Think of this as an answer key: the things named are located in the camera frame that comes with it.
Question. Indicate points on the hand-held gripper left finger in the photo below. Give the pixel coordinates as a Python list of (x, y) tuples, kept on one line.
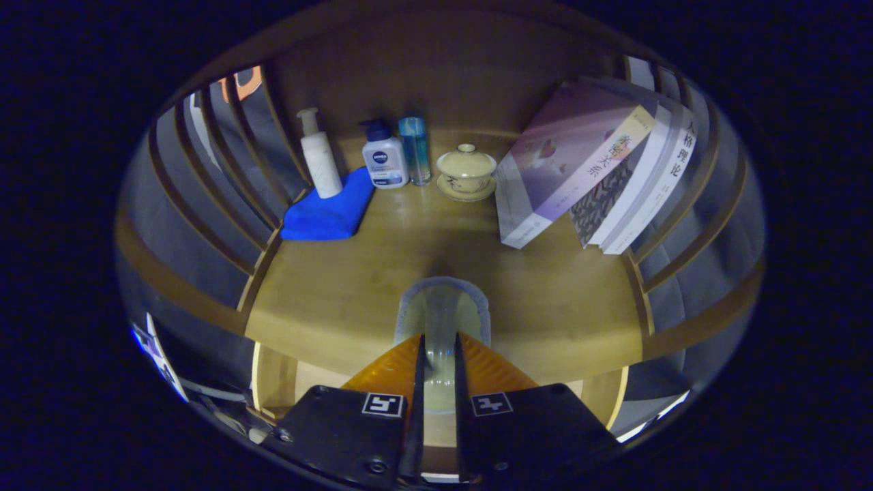
[(341, 429)]

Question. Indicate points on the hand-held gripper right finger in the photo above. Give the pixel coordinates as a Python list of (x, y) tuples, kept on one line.
[(532, 429)]

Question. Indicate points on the wooden countertop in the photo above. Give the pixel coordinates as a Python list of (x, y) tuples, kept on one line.
[(341, 293)]

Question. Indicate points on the wooden cabinet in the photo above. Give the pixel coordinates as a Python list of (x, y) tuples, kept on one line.
[(464, 68)]

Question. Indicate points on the blue folded cloth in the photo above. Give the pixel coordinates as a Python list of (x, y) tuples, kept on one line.
[(327, 215)]

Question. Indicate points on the dark patterned book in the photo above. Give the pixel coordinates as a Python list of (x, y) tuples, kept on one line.
[(600, 198)]

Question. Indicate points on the white pump bottle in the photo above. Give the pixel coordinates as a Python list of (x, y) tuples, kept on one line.
[(322, 167)]

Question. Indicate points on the beige lidded teacup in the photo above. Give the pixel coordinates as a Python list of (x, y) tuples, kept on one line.
[(466, 170)]

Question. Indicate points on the white lotion bottle blue cap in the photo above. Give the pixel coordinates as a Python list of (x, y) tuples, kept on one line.
[(385, 160)]

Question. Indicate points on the purple cover book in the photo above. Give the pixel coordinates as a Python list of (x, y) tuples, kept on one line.
[(566, 150)]

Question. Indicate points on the plain white book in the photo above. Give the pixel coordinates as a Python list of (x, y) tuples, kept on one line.
[(648, 170)]

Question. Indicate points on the teal bottle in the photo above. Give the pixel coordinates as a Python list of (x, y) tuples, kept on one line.
[(415, 150)]

